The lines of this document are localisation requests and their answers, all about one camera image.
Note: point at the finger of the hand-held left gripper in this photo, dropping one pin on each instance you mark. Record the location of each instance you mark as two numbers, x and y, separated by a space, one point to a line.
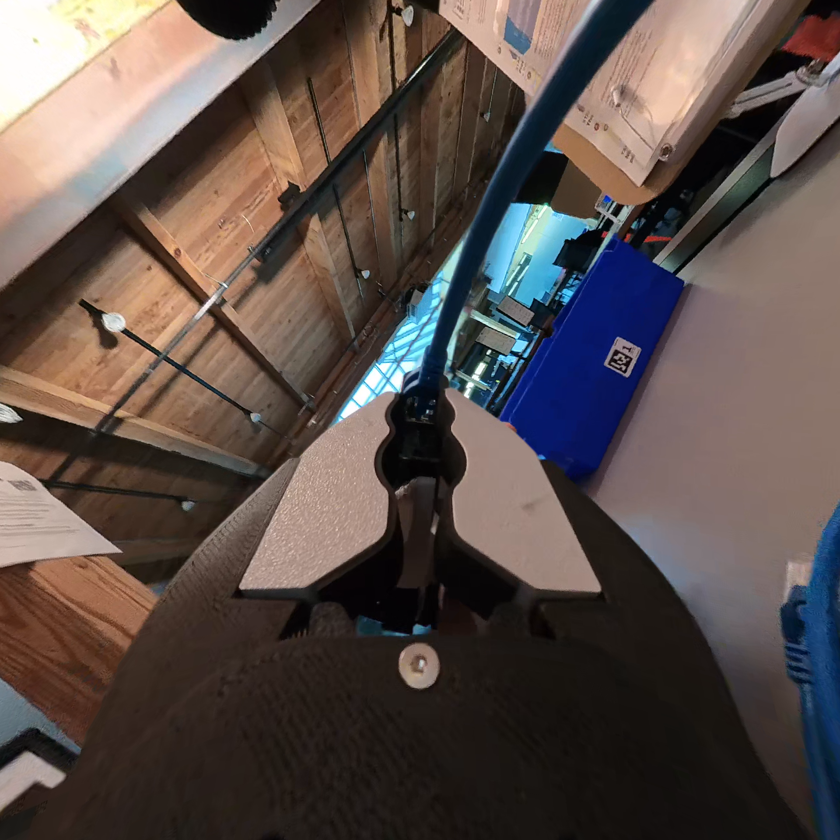
415 538

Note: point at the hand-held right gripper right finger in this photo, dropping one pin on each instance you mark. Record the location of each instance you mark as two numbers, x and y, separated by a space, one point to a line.
512 512

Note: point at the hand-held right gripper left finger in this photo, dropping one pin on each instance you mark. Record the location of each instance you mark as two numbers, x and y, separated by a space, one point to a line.
328 512

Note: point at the blue plastic bin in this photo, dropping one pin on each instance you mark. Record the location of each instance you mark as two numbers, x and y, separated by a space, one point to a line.
577 394

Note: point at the grey desk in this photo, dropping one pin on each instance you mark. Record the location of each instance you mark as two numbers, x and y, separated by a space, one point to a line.
722 459

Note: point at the white board on stand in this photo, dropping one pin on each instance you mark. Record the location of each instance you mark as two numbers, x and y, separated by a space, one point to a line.
497 337
516 310

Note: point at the white paper notice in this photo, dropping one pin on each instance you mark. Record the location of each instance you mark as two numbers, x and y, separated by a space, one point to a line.
46 518

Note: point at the black ceiling light track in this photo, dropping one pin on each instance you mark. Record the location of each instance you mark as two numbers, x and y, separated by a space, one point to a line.
113 321

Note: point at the instruction sheet on wooden stand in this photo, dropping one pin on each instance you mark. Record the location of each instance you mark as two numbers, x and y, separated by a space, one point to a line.
656 65

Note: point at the wooden post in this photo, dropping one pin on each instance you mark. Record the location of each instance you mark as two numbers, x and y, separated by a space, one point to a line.
65 643

